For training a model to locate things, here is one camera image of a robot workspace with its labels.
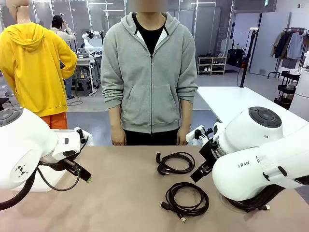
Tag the light blue hanging shirt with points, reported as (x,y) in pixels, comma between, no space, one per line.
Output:
(297,46)

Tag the person's right forearm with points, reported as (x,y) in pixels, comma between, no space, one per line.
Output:
(116,118)

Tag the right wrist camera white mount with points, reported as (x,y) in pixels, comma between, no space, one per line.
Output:
(192,136)

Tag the person's left forearm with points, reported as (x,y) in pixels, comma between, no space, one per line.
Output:
(185,116)

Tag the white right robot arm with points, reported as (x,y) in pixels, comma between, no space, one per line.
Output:
(241,169)

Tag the black pole stand white top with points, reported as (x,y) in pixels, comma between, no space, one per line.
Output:
(247,60)

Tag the large white table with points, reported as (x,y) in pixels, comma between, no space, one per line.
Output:
(229,96)

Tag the dark step stool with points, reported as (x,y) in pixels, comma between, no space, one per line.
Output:
(83,84)

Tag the person's left hand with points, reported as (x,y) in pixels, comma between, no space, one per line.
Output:
(182,137)

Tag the beige hanging coat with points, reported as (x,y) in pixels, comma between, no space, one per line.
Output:
(276,46)

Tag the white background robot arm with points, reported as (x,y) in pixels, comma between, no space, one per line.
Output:
(85,36)

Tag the orange shorts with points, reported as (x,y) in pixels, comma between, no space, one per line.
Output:
(58,120)

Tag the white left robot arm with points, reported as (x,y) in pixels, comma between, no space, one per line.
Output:
(24,145)

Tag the black equipment case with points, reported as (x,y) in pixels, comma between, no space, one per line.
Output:
(235,58)

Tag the white cylindrical machine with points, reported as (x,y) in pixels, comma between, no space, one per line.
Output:
(301,101)

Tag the black folding chair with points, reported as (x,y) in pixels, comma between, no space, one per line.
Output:
(3,101)

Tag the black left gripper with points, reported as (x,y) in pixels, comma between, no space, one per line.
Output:
(65,164)

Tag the black camera tripod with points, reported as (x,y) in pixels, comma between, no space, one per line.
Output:
(102,39)

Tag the beige mannequin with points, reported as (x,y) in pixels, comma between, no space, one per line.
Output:
(20,12)

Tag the white workbench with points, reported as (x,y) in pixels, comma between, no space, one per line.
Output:
(83,61)

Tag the navy hanging jacket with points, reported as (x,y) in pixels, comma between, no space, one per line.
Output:
(283,46)

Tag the black utility cart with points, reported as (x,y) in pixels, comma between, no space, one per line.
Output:
(287,89)

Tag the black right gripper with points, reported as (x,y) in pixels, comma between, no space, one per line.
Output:
(209,153)

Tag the wooden shoe rack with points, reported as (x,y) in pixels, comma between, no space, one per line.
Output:
(212,58)

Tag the background person with black cap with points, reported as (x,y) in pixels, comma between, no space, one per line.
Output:
(67,35)

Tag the yellow hoodie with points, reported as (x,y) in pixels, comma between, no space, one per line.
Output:
(36,72)

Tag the person's right hand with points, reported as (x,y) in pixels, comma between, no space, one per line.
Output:
(118,137)

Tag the black clothes rack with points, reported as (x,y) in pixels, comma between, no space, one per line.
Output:
(295,29)

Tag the person in gray hoodie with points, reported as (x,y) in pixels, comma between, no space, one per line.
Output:
(144,84)

